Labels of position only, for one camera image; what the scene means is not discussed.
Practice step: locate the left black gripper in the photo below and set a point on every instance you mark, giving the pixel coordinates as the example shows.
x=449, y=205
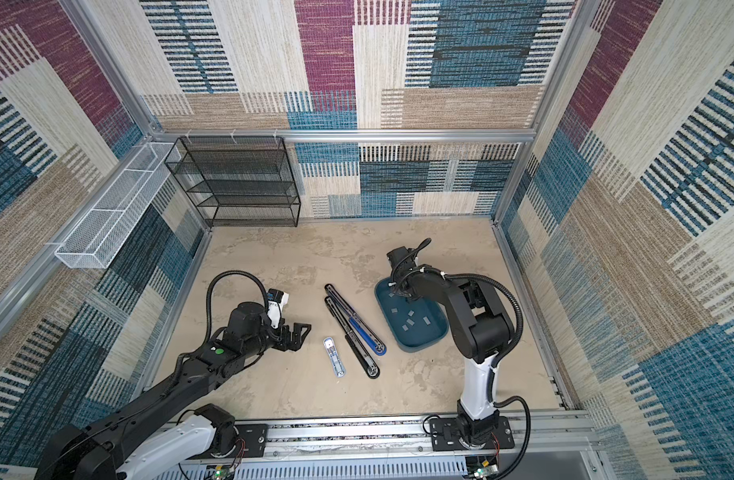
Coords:
x=296, y=340

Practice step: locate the black stapler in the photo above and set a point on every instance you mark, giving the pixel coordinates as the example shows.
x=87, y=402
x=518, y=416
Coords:
x=362, y=354

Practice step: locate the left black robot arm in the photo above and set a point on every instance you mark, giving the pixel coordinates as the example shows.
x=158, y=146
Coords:
x=131, y=443

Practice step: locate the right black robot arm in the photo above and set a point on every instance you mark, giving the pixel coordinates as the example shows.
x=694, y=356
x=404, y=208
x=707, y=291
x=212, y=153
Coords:
x=486, y=323

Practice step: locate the teal plastic tray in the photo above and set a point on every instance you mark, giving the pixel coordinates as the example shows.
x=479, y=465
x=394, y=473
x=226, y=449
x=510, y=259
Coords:
x=422, y=335

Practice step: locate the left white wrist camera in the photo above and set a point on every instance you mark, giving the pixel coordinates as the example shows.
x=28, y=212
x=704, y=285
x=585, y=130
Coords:
x=277, y=300

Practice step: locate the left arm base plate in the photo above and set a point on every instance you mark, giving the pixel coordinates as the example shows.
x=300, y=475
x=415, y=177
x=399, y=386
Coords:
x=248, y=441

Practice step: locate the black wire mesh shelf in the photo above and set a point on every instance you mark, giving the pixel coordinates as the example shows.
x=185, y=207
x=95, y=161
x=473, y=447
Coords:
x=237, y=181

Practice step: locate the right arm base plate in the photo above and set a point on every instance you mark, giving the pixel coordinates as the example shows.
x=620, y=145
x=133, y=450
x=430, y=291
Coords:
x=455, y=434

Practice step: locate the white wire mesh basket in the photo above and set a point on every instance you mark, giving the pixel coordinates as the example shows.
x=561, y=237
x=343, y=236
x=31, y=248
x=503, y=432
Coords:
x=99, y=236

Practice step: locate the aluminium mounting rail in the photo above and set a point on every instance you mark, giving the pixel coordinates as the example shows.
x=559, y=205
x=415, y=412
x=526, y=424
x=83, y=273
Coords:
x=548, y=445

